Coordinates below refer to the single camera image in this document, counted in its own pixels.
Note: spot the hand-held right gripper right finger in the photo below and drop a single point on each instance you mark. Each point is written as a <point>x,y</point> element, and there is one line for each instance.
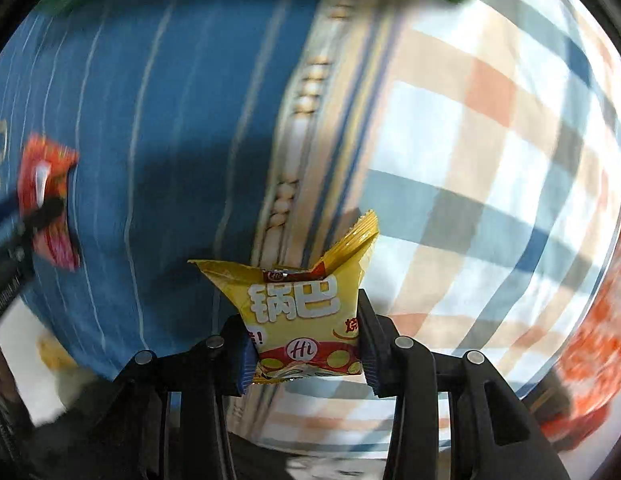
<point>373,375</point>

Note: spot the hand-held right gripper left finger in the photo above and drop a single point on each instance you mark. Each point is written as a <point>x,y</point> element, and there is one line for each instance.
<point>244,372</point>

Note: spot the yellow snack packet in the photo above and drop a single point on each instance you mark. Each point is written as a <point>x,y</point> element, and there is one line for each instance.
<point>290,305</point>

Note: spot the orange floral blanket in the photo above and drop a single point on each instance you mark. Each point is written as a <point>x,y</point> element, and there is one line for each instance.
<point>600,360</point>

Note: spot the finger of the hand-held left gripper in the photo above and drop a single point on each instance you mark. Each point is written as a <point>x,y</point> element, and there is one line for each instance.
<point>3,217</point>
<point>43,212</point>

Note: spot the orange snack packet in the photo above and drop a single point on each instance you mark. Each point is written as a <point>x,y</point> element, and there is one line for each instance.
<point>48,170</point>

